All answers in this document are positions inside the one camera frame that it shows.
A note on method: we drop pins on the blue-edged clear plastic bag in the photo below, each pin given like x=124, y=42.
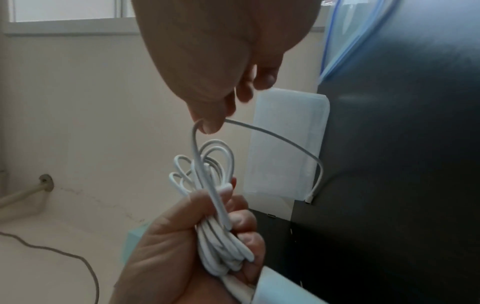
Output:
x=337, y=38

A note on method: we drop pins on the beige wall pipe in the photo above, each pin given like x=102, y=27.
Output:
x=26, y=194

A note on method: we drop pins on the white power adapter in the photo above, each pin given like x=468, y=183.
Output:
x=285, y=289

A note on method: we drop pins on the person's right hand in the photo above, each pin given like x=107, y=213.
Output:
x=202, y=53

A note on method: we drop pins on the black flat device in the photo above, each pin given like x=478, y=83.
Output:
x=393, y=178

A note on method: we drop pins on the person's left hand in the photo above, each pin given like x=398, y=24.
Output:
x=165, y=255

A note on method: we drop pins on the teal box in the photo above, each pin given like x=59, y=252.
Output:
x=131, y=243

